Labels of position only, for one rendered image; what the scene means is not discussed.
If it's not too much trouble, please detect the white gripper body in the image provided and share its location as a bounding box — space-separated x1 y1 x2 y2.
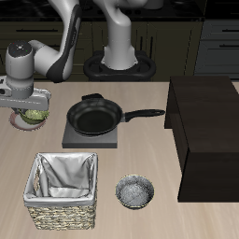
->
0 87 52 113

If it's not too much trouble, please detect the grey speckled bowl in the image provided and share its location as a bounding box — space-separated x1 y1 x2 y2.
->
115 174 155 210

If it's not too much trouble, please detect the black frying pan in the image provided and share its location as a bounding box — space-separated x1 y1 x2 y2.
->
65 96 166 137

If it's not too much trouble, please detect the woven basket with white liner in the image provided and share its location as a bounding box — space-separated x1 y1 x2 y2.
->
22 151 99 232

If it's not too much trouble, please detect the dark grey stove plate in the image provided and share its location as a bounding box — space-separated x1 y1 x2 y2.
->
62 120 119 149

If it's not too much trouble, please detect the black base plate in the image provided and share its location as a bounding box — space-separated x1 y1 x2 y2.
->
82 50 157 80

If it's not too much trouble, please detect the dark wooden cabinet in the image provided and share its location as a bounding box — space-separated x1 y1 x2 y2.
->
163 75 239 204

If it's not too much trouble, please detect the green bowl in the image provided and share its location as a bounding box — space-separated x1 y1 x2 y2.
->
18 108 50 126

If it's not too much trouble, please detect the pale pink plate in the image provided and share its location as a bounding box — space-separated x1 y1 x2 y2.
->
8 110 48 132

